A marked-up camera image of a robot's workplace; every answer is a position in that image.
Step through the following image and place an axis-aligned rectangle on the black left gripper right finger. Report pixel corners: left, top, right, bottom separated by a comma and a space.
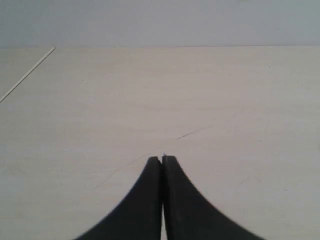
162, 155, 262, 240

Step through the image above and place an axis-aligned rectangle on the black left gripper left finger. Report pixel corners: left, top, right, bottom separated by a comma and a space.
77, 156, 162, 240

